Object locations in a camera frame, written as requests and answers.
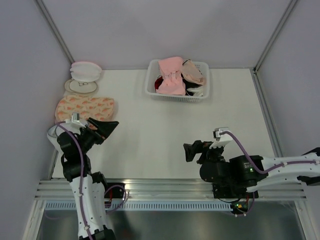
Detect purple cable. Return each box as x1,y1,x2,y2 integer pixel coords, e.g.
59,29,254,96
217,131,320,218
53,121,128,238

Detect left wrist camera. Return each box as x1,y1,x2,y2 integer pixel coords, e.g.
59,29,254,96
65,112,88,129

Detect left aluminium frame post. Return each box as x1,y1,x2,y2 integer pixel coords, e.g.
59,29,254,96
34,0,75,64

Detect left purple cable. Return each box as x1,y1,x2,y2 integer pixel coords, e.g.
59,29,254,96
53,121,128,238

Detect black bra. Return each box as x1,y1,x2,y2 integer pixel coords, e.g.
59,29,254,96
183,81,199,96

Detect white slotted cable duct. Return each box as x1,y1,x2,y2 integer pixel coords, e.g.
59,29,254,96
45,200,232,212

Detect pink bra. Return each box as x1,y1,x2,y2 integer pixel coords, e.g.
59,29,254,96
158,56,186,96

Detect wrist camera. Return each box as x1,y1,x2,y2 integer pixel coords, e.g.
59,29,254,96
65,112,88,129
209,127,233,149

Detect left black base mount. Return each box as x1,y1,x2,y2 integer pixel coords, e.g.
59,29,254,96
104,182,125,200

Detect right side aluminium rail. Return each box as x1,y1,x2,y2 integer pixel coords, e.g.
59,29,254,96
249,68,284,160

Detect dark red bra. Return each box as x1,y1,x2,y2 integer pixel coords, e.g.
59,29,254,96
154,76,163,94

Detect aluminium front rail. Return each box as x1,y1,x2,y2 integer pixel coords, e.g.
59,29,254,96
35,178,307,201

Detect white bra in basket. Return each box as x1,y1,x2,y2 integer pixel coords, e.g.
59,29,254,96
188,85,205,97

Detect aluminium frame post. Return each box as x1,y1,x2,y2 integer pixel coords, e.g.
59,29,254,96
34,0,75,64
252,0,300,74

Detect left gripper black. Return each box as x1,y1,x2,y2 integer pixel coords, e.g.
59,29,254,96
77,117,119,154

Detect white pink-trimmed laundry bags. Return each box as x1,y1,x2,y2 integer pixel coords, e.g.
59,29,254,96
70,61,102,83

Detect beige round laundry bag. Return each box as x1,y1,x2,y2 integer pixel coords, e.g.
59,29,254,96
64,79,98,95

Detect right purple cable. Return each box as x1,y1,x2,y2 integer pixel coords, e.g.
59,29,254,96
217,131,320,218

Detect right aluminium frame post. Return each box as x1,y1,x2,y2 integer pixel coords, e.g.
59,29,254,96
252,0,300,74

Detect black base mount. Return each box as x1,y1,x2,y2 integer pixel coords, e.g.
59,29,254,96
212,184,259,200
104,182,125,200

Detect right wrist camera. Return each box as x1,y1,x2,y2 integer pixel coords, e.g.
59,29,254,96
209,127,233,149

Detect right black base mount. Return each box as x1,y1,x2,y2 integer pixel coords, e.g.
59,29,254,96
212,184,259,200

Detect white plastic basket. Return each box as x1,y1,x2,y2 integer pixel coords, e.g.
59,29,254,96
144,57,211,103

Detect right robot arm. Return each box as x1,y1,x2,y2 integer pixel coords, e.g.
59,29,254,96
183,140,320,198

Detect white mesh laundry bag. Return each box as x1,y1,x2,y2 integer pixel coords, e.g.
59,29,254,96
46,125,63,154

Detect peach beige bra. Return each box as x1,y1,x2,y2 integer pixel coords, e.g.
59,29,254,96
180,59,207,86

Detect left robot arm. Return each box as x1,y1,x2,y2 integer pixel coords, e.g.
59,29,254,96
57,118,119,240

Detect aluminium rail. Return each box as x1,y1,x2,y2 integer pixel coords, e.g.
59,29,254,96
249,68,284,160
35,178,307,201

